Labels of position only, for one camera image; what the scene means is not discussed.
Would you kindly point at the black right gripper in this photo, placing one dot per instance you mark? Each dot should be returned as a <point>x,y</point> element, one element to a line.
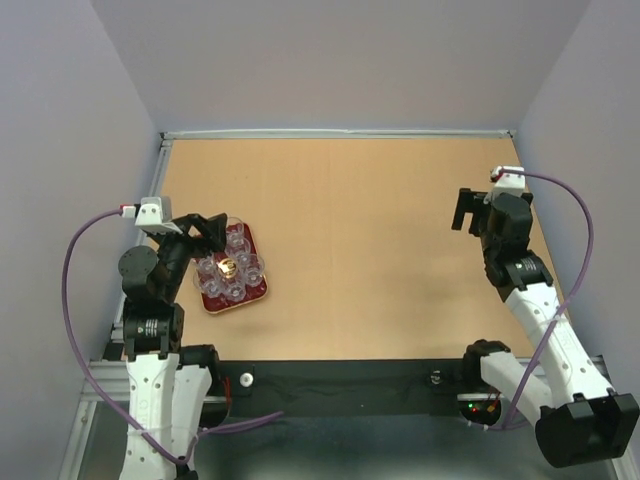
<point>470,201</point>

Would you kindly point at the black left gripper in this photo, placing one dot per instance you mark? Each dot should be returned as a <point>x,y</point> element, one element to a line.
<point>213,231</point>

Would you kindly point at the clear glass lone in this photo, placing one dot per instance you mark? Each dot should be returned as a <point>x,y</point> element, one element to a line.
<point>240,251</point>

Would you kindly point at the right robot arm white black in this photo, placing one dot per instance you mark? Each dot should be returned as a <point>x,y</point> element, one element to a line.
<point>577,415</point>

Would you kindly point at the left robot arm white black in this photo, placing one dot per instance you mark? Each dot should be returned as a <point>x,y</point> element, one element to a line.
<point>167,381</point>

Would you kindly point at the red tray with gold rim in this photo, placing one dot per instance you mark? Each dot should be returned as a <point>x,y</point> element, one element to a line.
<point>227,266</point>

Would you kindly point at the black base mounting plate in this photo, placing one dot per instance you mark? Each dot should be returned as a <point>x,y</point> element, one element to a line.
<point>324,388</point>

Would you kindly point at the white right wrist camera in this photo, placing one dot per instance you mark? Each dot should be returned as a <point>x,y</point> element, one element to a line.
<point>506,180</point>

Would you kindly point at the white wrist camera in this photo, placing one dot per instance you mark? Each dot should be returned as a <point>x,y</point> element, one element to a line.
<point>153,215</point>
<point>506,180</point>

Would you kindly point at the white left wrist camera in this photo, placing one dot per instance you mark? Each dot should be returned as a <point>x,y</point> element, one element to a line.
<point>153,215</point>

